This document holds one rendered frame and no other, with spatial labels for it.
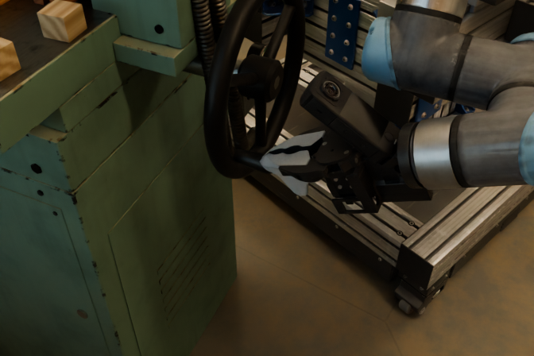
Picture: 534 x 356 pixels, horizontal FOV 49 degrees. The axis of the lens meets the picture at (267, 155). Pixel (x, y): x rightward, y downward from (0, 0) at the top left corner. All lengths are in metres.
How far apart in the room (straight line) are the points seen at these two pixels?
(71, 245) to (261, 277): 0.76
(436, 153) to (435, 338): 0.98
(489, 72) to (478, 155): 0.11
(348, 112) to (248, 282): 1.00
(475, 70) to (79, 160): 0.50
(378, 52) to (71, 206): 0.46
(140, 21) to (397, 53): 0.33
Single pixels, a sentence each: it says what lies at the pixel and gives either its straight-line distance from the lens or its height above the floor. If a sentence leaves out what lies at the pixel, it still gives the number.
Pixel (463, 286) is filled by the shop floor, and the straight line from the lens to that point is 1.65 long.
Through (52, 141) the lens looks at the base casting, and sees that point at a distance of 0.77.
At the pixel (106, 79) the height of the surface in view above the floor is 0.83.
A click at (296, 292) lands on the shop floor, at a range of 1.55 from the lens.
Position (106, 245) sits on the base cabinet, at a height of 0.57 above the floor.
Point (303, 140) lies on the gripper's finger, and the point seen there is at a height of 0.81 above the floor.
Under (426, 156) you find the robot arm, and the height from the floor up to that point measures 0.88.
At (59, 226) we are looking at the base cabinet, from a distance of 0.91.
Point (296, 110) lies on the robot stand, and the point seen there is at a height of 0.21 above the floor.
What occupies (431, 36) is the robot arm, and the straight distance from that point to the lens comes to 0.66.
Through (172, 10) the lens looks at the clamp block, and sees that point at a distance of 0.75.
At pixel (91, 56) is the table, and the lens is 0.78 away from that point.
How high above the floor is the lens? 1.27
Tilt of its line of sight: 41 degrees down
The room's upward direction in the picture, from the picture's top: straight up
